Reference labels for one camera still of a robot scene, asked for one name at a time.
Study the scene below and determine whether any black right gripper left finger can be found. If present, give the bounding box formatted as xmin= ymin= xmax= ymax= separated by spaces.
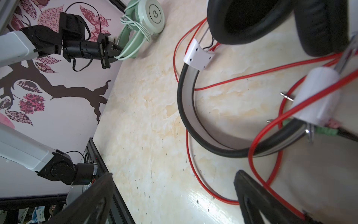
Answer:
xmin=48 ymin=173 xmax=115 ymax=224

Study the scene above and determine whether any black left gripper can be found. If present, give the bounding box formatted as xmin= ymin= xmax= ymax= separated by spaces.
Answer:
xmin=97 ymin=33 xmax=123 ymax=69

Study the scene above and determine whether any white black over-ear headphones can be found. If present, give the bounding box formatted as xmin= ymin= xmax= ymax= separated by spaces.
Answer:
xmin=177 ymin=0 xmax=358 ymax=159

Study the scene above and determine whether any red headphone cable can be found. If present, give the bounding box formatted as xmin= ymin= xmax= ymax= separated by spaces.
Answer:
xmin=172 ymin=16 xmax=358 ymax=221

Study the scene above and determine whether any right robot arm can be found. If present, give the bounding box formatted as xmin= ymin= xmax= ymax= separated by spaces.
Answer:
xmin=1 ymin=124 xmax=309 ymax=224

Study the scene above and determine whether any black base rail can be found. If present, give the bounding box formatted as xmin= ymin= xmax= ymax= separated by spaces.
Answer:
xmin=1 ymin=138 xmax=134 ymax=224

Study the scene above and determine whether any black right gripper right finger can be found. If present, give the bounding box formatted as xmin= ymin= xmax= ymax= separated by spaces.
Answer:
xmin=234 ymin=170 xmax=307 ymax=224

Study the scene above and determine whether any mint green over-ear headphones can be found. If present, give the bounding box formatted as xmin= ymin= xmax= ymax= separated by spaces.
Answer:
xmin=116 ymin=0 xmax=165 ymax=61

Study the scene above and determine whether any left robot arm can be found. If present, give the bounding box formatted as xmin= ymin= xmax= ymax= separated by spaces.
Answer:
xmin=1 ymin=12 xmax=124 ymax=69

